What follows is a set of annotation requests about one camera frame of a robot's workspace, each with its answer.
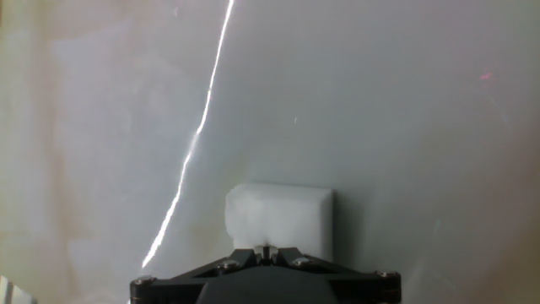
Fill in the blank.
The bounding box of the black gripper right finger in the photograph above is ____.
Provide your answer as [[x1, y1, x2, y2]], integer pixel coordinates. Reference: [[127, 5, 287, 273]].
[[269, 247, 403, 304]]

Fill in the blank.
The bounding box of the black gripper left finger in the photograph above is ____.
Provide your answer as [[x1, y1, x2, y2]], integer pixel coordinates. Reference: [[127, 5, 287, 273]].
[[129, 247, 265, 304]]

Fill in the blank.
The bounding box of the white sponge block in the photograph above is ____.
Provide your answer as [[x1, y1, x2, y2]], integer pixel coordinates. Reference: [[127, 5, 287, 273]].
[[224, 182, 335, 262]]

